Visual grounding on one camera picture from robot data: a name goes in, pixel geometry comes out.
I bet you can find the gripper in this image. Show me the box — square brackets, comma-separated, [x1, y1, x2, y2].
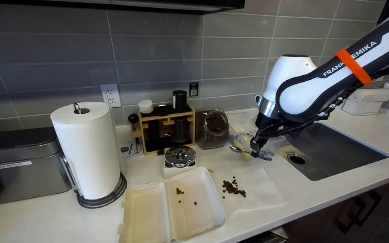
[250, 113, 284, 158]

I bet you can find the metal spoon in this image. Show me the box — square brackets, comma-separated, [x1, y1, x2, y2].
[229, 145, 273, 161]

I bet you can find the clear plastic bag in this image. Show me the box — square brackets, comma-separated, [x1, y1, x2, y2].
[229, 126, 284, 161]

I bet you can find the sink drain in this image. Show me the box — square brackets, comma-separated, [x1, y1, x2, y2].
[287, 152, 307, 165]

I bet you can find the glass jar of coffee beans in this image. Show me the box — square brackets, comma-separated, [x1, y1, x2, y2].
[195, 108, 230, 150]

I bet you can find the white paper napkin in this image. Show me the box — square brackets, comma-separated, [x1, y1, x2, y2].
[211, 167, 286, 214]

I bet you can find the heap of coffee beans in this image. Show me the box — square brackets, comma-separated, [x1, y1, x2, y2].
[222, 176, 248, 199]

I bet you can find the round metal lid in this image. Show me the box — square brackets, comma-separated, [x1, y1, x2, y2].
[165, 145, 197, 168]

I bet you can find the black coffee press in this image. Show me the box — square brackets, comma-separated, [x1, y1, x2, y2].
[172, 116, 190, 146]

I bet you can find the steel sink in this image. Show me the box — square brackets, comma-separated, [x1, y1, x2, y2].
[277, 121, 389, 182]

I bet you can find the black cylinder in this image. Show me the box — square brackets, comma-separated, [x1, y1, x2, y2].
[173, 90, 188, 112]

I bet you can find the white foam clamshell container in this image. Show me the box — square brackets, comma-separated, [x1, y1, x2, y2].
[118, 166, 226, 243]

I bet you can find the wooden coffee gear rack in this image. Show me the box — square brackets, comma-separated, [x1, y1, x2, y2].
[134, 103, 196, 156]

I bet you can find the white round cap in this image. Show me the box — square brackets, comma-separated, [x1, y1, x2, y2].
[138, 100, 154, 114]

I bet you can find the white lidded box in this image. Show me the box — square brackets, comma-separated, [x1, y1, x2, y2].
[342, 88, 389, 117]

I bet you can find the white card with tools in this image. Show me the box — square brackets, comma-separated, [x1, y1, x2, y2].
[120, 143, 145, 159]

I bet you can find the black scoop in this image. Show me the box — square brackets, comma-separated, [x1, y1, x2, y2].
[128, 113, 141, 145]

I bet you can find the paper towel roll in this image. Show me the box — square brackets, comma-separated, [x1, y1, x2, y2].
[50, 102, 121, 200]

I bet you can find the grey metal bin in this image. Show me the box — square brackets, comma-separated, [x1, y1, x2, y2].
[0, 127, 72, 204]

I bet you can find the silver appliance handle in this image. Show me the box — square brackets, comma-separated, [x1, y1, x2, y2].
[269, 226, 289, 241]

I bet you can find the dark cabinet door handle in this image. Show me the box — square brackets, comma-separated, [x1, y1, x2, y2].
[334, 190, 383, 235]

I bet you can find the white wall socket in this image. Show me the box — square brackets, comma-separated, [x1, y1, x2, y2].
[100, 84, 122, 108]

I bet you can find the black wire towel holder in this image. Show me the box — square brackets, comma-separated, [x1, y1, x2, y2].
[60, 102, 128, 209]

